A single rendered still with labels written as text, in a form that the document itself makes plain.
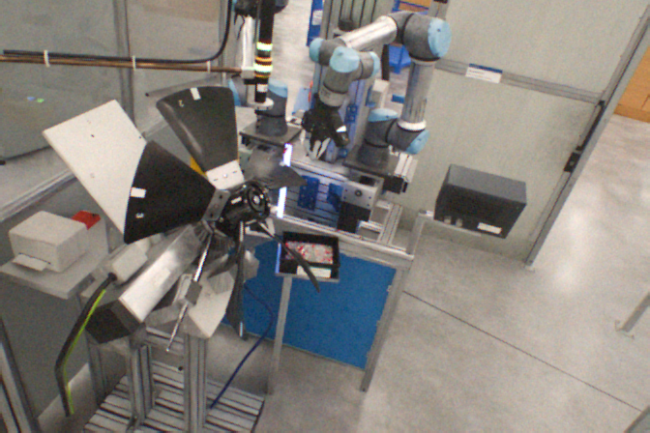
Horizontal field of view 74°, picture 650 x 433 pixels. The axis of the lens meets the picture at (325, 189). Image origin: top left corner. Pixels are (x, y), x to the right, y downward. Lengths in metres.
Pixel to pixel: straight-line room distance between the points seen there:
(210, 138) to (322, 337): 1.22
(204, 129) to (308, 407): 1.44
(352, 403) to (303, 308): 0.53
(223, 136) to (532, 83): 2.15
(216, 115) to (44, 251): 0.66
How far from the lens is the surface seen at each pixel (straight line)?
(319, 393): 2.28
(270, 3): 1.10
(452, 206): 1.56
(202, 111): 1.26
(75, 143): 1.26
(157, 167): 1.01
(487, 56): 2.90
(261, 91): 1.15
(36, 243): 1.54
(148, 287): 1.09
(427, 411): 2.38
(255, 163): 1.45
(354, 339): 2.10
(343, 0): 1.96
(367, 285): 1.87
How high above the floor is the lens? 1.88
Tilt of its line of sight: 31 degrees down
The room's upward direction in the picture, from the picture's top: 11 degrees clockwise
